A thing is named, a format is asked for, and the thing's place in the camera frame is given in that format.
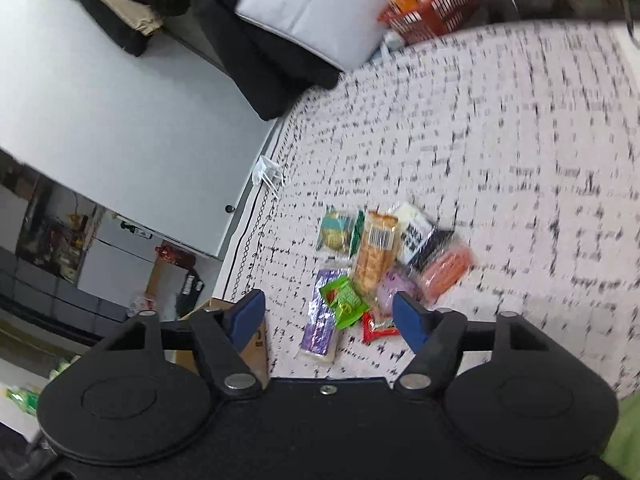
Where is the orange pink snack packet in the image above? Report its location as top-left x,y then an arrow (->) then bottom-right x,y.
418,242 -> 474,304

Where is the red candy bar packet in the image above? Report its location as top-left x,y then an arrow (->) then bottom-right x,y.
361,311 -> 400,344

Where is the black white snack packet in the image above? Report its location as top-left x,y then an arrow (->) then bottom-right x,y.
392,202 -> 454,272

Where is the brown cardboard box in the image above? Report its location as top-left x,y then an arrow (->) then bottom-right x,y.
175,289 -> 269,398

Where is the round purple snack packet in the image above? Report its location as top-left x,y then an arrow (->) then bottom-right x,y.
375,266 -> 420,316

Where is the red bottle on floor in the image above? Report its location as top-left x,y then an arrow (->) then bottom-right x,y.
155,243 -> 196,270

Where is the orange cracker packet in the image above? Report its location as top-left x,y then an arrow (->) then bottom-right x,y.
352,210 -> 399,295

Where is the purple snack bar packet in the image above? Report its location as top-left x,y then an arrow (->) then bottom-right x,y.
298,268 -> 348,363

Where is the light green snack packet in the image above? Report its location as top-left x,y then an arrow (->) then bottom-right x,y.
320,275 -> 369,330

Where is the green yellow cookie packet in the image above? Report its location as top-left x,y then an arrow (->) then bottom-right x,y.
316,206 -> 364,258

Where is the white black patterned blanket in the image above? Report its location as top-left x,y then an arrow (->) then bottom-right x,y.
216,22 -> 639,396

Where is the green clothing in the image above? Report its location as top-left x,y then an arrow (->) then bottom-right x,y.
602,391 -> 640,480

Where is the black jacket on chair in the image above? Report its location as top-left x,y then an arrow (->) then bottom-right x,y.
192,0 -> 341,122

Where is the red plastic basket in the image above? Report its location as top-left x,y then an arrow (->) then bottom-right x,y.
378,0 -> 480,44

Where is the light grey tote bag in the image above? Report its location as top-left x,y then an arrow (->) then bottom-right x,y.
235,0 -> 388,70

